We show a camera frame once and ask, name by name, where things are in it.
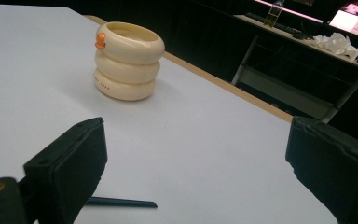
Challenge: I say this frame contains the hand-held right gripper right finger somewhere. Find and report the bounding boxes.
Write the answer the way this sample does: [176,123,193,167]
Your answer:
[284,116,358,224]

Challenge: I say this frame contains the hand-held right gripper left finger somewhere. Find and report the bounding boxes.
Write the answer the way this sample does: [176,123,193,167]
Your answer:
[22,117,108,224]

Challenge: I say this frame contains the dark pen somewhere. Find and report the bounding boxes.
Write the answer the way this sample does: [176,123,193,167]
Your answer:
[85,196,158,209]

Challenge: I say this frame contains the cream ringed pen holder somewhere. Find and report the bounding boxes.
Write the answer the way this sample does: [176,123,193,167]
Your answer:
[93,21,166,102]

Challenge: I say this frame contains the side desk with metal legs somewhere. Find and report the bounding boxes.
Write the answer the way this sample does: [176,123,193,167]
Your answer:
[230,14,358,124]

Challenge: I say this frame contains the crumpled white paper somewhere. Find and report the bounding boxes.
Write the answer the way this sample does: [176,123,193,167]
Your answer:
[310,32,358,62]

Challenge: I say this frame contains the computer monitor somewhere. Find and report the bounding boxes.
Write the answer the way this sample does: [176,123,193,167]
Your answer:
[328,0,358,37]

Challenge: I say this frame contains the clear plastic bottle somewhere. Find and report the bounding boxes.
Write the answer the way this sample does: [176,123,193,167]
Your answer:
[263,0,285,29]

